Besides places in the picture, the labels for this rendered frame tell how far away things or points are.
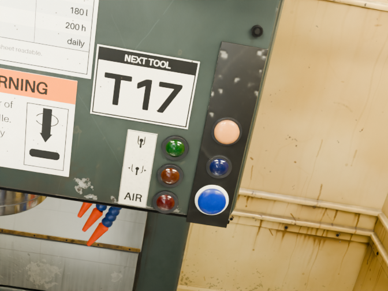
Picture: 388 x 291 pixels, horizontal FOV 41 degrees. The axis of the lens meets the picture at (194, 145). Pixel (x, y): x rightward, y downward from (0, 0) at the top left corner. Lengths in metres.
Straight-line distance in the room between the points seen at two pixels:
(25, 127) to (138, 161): 0.12
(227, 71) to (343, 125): 1.21
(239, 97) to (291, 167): 1.21
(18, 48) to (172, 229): 0.93
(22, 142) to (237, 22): 0.25
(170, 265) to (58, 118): 0.96
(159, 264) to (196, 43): 1.01
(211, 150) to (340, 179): 1.26
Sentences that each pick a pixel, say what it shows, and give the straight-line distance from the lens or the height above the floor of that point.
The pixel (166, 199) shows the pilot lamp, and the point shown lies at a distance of 0.55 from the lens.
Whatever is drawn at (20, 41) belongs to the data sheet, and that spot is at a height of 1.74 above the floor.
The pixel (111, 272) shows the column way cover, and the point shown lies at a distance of 1.43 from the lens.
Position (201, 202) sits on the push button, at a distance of 0.55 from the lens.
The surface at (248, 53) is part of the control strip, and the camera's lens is 0.50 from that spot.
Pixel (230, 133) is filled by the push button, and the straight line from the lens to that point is 0.52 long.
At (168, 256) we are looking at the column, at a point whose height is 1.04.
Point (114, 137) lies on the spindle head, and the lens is 0.53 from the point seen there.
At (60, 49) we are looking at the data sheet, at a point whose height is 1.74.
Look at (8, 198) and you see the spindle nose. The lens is 0.76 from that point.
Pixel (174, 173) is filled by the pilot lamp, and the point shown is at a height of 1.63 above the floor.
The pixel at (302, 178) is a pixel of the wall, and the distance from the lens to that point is 1.74.
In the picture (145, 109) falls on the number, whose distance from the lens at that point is 0.52.
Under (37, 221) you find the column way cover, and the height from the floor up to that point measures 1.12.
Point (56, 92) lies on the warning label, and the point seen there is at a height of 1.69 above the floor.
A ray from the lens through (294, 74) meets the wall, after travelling 1.60.
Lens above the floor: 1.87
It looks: 23 degrees down
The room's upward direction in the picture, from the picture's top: 11 degrees clockwise
